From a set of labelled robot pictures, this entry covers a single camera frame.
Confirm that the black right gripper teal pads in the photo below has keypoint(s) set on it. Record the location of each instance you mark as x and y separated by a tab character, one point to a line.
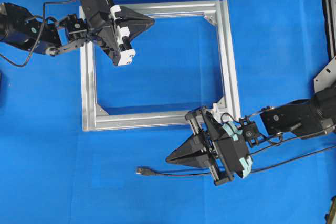
219	147

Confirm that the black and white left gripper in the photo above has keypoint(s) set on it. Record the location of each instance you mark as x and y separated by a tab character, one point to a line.
103	32

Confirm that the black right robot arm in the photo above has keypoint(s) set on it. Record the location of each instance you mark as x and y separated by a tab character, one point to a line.
304	118

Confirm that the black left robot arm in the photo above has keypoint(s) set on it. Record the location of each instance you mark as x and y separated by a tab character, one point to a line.
49	36

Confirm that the yellowish object bottom right corner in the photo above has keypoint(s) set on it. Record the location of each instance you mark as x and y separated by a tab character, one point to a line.
331	215

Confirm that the black metal stand right edge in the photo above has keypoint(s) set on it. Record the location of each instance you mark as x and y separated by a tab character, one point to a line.
329	17

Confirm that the white string loop holder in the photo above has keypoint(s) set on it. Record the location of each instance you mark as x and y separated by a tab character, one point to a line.
215	110

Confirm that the square aluminium extrusion frame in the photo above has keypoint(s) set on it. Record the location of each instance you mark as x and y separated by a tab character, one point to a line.
216	12

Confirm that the grey metal bracket plate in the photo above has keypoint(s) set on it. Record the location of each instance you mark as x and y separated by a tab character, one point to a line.
326	77

